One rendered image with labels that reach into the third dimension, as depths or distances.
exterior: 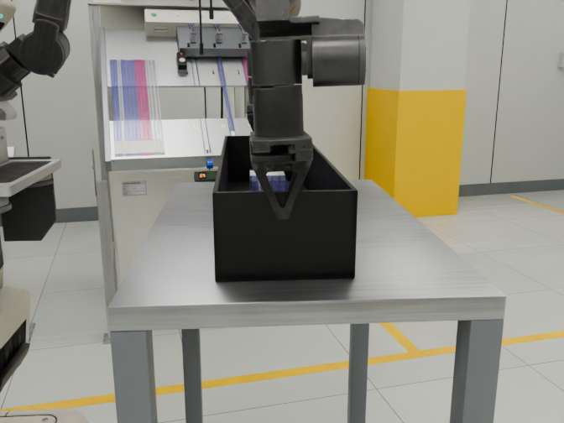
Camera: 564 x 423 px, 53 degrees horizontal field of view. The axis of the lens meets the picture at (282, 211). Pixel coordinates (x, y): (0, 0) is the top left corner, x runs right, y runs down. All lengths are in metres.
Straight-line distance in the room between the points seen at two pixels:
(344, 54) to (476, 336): 0.36
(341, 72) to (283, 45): 0.07
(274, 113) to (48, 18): 0.63
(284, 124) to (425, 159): 3.57
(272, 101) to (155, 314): 0.27
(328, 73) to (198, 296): 0.29
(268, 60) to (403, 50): 3.43
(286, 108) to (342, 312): 0.24
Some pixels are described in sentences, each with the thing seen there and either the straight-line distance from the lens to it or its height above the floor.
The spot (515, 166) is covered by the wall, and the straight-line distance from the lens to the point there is 5.29.
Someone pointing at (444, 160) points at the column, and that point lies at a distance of 4.26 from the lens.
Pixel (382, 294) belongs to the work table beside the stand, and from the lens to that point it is 0.68.
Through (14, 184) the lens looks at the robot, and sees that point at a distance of 0.91.
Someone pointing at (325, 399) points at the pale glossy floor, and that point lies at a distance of 1.97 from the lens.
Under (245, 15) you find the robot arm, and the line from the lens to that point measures 1.17.
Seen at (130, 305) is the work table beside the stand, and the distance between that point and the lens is 0.66.
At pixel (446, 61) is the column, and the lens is 4.20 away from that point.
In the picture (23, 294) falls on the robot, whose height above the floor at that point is 0.64.
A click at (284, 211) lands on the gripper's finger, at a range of 0.67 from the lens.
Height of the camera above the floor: 1.05
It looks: 14 degrees down
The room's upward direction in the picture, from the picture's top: straight up
